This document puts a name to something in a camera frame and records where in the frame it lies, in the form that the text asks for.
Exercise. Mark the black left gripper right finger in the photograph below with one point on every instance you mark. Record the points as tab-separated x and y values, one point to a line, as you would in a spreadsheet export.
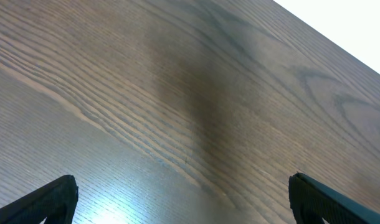
315	203

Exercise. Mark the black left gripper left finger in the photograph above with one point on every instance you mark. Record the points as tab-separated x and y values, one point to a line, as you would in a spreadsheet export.
53	203

